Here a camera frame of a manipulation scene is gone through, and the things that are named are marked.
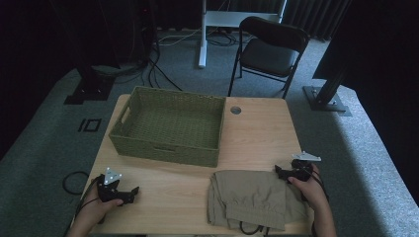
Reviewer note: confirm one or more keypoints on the grey table grommet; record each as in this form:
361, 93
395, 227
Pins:
235, 110

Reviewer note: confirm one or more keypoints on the person's right hand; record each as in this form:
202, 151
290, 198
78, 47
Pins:
311, 192

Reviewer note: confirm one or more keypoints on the khaki pants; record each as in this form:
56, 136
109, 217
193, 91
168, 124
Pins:
253, 197

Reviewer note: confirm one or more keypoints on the dark pleated curtain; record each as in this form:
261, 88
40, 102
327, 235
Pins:
316, 16

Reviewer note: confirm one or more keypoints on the black stand with square base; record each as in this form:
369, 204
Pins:
89, 90

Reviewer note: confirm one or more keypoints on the white metal desk frame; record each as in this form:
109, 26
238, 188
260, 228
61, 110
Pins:
202, 49

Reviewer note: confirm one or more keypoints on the black folding chair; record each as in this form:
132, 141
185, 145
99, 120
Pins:
268, 56

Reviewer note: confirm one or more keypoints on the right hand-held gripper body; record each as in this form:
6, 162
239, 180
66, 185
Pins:
301, 172

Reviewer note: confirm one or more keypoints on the green woven basket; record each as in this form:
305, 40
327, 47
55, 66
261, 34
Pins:
171, 126

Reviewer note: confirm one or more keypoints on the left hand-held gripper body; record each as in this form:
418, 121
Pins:
107, 192

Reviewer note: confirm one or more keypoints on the black stand with grey base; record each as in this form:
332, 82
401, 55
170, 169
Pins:
324, 100

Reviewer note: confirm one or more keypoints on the person's left hand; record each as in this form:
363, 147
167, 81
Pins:
94, 210

